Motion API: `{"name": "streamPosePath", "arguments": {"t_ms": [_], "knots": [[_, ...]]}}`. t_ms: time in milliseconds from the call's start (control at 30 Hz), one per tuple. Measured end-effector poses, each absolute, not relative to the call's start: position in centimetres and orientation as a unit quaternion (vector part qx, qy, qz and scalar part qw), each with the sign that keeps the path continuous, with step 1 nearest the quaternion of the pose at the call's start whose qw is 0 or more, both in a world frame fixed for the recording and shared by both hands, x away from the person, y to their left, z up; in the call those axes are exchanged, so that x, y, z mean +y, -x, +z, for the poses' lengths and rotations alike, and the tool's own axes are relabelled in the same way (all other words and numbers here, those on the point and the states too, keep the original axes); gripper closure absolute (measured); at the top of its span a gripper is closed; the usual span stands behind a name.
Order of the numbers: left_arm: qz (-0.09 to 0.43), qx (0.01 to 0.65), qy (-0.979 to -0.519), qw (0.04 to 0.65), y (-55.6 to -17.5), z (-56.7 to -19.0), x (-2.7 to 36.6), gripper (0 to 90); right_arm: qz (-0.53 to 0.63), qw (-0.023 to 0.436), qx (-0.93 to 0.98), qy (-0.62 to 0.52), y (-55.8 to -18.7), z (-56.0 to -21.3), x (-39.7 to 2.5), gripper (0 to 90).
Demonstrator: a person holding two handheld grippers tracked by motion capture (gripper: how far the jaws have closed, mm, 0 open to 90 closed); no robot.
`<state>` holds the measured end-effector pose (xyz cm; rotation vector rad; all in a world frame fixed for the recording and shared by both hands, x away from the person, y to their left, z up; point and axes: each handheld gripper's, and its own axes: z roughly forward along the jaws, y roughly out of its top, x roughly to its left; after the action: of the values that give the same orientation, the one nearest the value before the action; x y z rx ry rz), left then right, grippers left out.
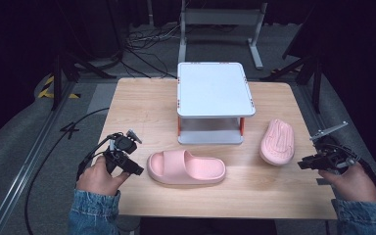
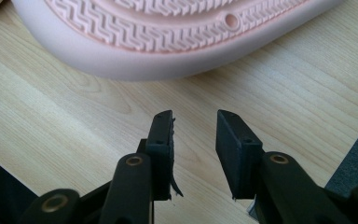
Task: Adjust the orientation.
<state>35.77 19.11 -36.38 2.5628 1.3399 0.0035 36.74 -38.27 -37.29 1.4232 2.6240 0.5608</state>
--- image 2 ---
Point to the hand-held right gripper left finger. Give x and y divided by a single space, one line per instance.
161 155

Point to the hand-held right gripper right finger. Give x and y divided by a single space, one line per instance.
237 155

